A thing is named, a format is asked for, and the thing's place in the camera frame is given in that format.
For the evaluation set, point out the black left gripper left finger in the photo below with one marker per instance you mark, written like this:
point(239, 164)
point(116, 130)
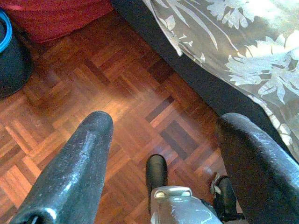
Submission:
point(77, 177)

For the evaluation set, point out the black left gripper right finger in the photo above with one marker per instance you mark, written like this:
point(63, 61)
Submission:
point(261, 177)

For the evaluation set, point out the beige leaf pattern bed sheet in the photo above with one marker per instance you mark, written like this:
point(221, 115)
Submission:
point(233, 35)

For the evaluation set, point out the black right robot foot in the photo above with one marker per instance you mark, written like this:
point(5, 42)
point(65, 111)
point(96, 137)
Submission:
point(226, 193)

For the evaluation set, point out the black robot foot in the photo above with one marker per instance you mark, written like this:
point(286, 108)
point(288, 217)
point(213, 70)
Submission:
point(156, 170)
point(226, 193)

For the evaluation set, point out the black left robot foot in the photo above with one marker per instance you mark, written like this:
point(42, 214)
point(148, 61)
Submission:
point(156, 170)

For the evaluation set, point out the dark bed base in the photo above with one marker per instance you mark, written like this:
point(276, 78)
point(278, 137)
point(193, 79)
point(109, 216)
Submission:
point(198, 77)

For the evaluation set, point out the black round waste bin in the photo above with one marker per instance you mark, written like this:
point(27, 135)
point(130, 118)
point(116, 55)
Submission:
point(11, 70)

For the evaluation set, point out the red pillow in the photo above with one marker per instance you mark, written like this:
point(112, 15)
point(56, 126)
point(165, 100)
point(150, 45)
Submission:
point(58, 18)

